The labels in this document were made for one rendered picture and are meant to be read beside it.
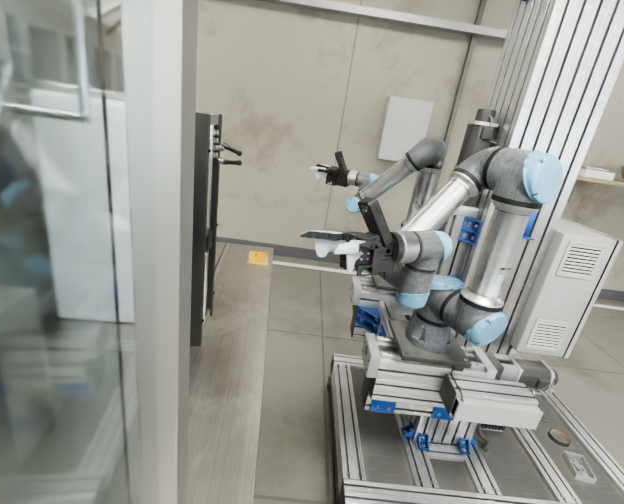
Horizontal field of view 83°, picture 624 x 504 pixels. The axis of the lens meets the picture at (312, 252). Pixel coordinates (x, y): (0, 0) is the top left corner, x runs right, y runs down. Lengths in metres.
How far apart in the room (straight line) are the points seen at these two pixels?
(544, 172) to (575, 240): 0.50
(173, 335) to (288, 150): 3.51
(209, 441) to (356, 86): 3.37
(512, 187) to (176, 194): 0.89
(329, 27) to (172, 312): 3.62
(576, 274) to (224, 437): 1.22
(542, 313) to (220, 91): 3.22
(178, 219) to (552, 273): 1.35
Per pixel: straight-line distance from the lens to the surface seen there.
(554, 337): 1.59
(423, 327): 1.22
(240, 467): 0.70
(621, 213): 5.02
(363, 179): 1.77
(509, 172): 1.01
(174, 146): 0.19
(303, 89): 3.69
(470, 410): 1.27
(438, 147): 1.60
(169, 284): 0.22
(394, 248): 0.79
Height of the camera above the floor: 1.46
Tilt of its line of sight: 20 degrees down
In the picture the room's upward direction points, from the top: 9 degrees clockwise
